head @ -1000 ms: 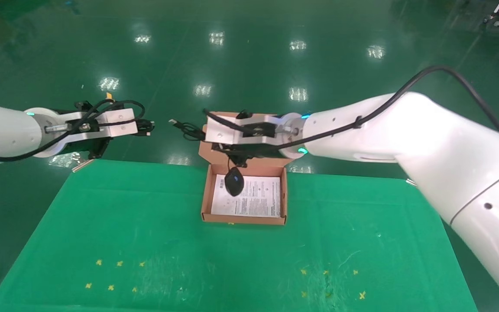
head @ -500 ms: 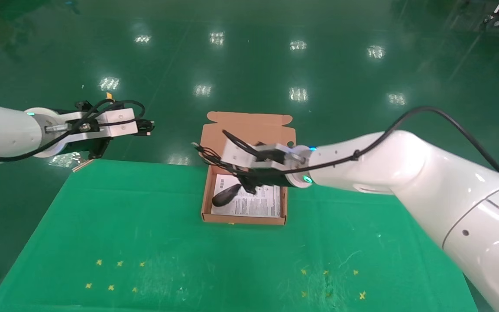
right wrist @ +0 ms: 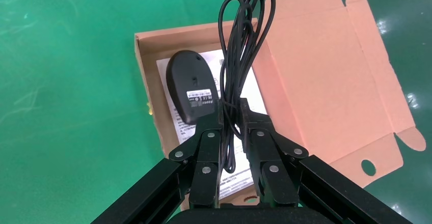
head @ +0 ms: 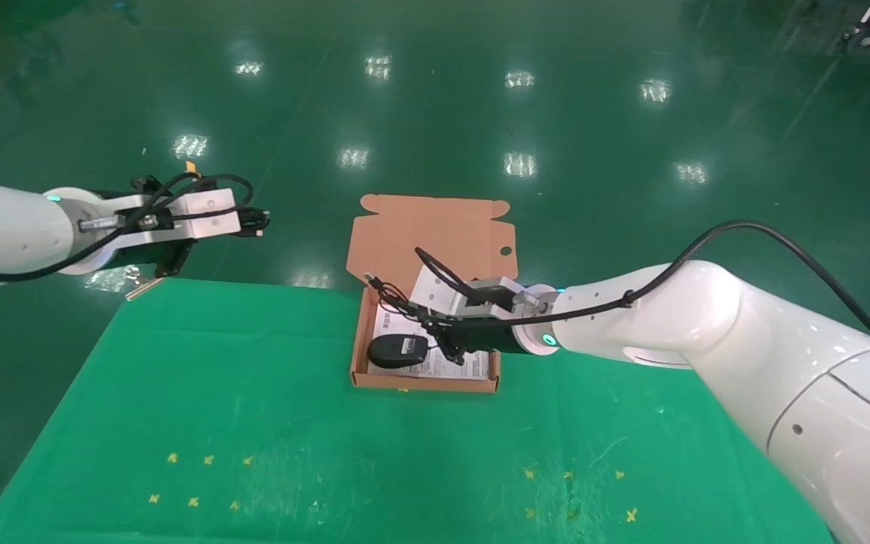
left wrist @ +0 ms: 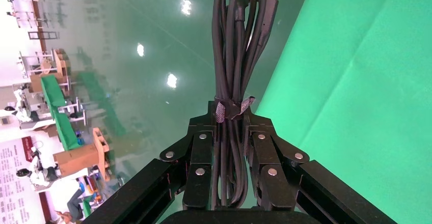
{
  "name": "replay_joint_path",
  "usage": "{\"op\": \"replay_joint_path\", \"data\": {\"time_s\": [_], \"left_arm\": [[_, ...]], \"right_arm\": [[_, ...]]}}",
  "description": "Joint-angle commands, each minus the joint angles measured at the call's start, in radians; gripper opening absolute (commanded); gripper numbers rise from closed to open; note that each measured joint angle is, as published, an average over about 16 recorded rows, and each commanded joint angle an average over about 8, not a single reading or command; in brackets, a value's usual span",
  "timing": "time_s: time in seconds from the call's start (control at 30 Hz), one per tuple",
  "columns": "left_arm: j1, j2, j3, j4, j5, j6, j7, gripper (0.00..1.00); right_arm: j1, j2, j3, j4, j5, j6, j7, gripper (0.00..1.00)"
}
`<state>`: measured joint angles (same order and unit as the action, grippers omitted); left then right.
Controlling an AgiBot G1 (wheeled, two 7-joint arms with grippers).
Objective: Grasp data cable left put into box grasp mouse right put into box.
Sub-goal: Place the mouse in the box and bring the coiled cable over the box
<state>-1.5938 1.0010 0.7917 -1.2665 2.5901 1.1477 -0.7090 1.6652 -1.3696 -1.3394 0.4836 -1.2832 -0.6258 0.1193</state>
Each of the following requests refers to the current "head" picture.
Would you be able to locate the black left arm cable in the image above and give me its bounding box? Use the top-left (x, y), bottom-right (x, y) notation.
top-left (0, 172), bottom-right (256, 297)

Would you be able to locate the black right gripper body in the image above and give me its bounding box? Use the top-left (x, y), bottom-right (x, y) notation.
top-left (455, 317), bottom-right (527, 355)

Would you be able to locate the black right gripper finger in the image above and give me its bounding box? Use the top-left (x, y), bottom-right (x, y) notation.
top-left (435, 335), bottom-right (475, 367)
top-left (405, 301), bottom-right (460, 335)

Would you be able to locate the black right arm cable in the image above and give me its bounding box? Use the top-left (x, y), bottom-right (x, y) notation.
top-left (414, 220), bottom-right (870, 360)

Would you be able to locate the metal binder clip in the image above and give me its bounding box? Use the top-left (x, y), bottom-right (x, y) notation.
top-left (125, 275), bottom-right (167, 302)

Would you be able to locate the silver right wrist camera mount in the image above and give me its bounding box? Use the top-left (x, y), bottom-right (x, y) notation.
top-left (410, 264), bottom-right (557, 319)

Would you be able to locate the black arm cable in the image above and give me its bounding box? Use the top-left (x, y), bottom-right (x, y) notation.
top-left (0, 172), bottom-right (256, 297)
top-left (414, 220), bottom-right (870, 360)

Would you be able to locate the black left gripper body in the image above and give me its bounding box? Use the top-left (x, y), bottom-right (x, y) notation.
top-left (114, 239), bottom-right (196, 279)

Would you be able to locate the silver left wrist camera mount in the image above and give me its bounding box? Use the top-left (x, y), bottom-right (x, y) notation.
top-left (76, 189), bottom-right (244, 249)

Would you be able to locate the white printed paper leaflet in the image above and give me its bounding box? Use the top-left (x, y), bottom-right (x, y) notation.
top-left (369, 304), bottom-right (491, 380)

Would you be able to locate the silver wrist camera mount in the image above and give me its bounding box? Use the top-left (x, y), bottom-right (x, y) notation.
top-left (410, 264), bottom-right (557, 319)
top-left (76, 189), bottom-right (244, 249)

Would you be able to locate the orange cardboard box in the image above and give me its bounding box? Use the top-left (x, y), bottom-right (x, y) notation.
top-left (347, 194), bottom-right (519, 394)

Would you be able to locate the black wired mouse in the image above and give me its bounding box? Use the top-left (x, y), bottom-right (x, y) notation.
top-left (363, 272), bottom-right (474, 371)

